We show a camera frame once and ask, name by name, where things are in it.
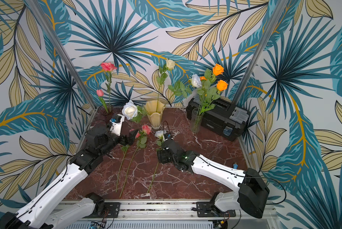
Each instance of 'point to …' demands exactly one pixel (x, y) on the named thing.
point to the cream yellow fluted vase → (154, 109)
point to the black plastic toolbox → (220, 116)
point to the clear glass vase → (196, 119)
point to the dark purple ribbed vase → (102, 114)
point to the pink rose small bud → (141, 142)
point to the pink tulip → (100, 93)
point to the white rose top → (179, 88)
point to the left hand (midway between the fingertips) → (129, 129)
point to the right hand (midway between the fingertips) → (162, 152)
